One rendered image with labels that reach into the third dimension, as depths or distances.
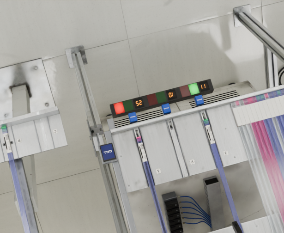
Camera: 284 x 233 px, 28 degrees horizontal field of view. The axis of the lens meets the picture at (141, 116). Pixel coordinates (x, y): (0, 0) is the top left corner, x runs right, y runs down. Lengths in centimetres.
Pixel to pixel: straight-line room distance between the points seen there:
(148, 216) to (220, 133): 49
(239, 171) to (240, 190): 9
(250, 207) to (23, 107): 96
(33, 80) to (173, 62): 61
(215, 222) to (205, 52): 79
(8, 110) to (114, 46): 53
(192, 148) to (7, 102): 99
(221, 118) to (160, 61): 76
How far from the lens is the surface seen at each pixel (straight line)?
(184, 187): 213
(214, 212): 218
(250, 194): 224
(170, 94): 187
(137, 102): 186
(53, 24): 242
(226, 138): 185
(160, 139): 182
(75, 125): 262
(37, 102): 254
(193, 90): 188
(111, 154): 177
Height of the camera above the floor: 228
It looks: 59 degrees down
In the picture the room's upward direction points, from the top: 157 degrees clockwise
